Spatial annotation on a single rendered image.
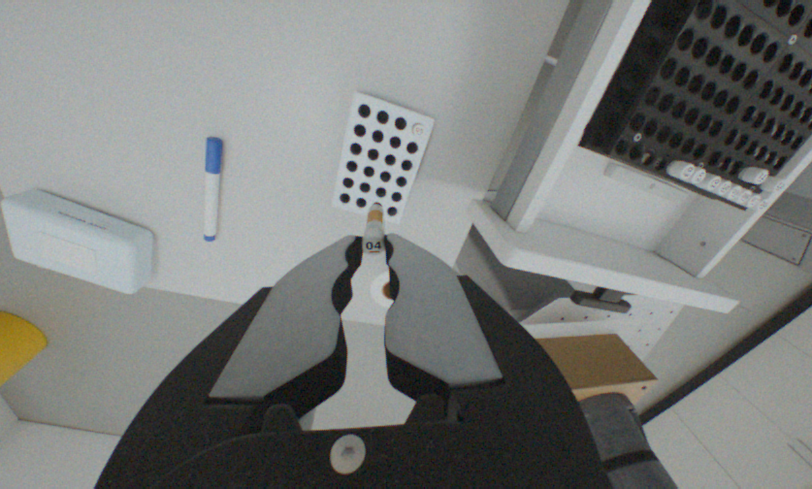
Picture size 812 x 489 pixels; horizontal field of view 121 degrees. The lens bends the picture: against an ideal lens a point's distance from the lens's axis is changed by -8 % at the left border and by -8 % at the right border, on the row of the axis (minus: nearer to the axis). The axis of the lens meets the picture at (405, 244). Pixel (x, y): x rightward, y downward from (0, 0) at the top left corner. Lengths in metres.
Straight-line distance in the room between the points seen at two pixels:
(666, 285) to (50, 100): 0.66
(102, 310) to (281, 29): 1.99
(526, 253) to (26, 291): 2.37
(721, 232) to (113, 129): 0.69
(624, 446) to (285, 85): 0.69
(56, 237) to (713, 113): 0.67
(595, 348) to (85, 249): 0.81
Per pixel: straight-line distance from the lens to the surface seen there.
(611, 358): 0.65
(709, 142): 0.32
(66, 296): 2.24
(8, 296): 2.51
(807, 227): 1.26
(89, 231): 0.48
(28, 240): 0.55
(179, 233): 0.47
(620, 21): 0.25
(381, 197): 0.31
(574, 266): 0.25
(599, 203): 0.36
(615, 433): 0.60
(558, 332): 0.62
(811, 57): 0.36
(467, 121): 0.34
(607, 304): 0.34
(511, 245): 0.22
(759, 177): 0.36
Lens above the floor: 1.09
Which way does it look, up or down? 59 degrees down
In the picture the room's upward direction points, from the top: 172 degrees clockwise
